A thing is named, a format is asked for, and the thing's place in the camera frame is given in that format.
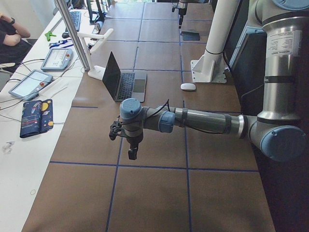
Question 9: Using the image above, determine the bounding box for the aluminium frame post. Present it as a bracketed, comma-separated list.
[54, 0, 90, 72]

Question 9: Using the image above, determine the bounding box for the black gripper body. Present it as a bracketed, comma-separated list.
[109, 116, 141, 142]

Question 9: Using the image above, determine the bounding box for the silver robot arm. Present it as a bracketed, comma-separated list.
[172, 0, 211, 29]
[109, 0, 309, 161]

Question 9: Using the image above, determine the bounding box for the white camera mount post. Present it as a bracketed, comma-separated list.
[191, 0, 240, 83]

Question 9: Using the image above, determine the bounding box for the black keyboard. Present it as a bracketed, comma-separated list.
[69, 11, 82, 31]

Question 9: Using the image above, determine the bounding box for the black mouse pad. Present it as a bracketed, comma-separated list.
[181, 31, 200, 41]

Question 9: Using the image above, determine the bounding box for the blue lanyard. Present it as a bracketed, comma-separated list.
[49, 39, 73, 48]

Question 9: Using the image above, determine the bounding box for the silver metal cylinder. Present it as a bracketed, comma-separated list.
[94, 22, 101, 31]

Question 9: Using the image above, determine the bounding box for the space pattern pencil case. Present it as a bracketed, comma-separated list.
[19, 99, 54, 138]

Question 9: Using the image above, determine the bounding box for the teach pendant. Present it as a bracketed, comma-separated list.
[41, 48, 73, 72]
[9, 70, 53, 101]

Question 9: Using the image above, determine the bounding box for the white computer mouse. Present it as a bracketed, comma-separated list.
[180, 83, 196, 91]

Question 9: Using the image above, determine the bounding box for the white desk lamp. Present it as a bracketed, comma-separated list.
[77, 28, 114, 80]

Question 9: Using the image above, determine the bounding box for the green clamp tool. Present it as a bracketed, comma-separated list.
[44, 31, 56, 42]

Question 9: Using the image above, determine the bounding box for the grey laptop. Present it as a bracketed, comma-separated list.
[102, 52, 147, 102]

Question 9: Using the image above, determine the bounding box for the far teach pendant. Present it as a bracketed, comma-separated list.
[41, 48, 73, 72]

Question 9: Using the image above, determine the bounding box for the seated person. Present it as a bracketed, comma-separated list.
[0, 13, 32, 73]

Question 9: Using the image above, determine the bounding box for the near teach pendant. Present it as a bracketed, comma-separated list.
[9, 70, 53, 101]

